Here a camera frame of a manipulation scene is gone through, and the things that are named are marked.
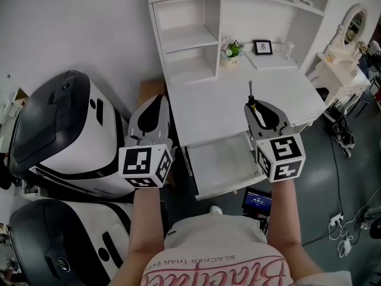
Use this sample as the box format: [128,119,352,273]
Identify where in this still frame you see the white floor cable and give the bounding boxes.
[328,185,381,251]

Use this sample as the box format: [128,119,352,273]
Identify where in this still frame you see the white desk drawer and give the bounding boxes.
[182,130,269,201]

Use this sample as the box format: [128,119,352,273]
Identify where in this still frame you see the yellow black screwdriver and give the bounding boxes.
[248,80,267,128]

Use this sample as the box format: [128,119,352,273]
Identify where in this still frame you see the black picture frame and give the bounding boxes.
[252,39,274,56]

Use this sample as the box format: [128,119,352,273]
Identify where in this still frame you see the white desk with shelves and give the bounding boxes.
[142,0,333,148]

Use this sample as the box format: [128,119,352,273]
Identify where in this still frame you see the white and black robot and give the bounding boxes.
[8,198,135,286]
[6,69,141,198]

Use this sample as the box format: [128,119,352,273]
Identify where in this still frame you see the person's white printed shirt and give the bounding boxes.
[140,213,354,286]

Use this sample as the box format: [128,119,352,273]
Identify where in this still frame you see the white vanity table with mirror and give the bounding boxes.
[305,3,372,107]

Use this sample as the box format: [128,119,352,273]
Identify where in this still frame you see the small black screen device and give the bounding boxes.
[241,186,273,219]

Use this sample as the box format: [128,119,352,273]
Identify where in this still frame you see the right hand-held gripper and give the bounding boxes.
[243,99,307,184]

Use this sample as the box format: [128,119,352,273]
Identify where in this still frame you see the person's left forearm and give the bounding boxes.
[110,185,168,286]

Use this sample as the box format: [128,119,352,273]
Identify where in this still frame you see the person's right forearm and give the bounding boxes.
[267,178,326,281]

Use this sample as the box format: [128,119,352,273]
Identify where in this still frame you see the white charger adapter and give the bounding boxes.
[337,236,354,258]

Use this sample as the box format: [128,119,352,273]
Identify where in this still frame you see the potted flowers in white pot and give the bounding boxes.
[220,36,245,69]

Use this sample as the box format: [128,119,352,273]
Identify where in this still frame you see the brown cardboard box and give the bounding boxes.
[136,80,168,108]

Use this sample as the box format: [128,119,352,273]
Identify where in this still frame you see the bundle of black cables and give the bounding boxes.
[324,99,357,158]

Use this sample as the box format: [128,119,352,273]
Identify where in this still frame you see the black floor cable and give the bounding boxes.
[301,135,343,247]

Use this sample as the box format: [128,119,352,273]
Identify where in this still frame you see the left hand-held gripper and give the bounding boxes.
[118,94,177,189]

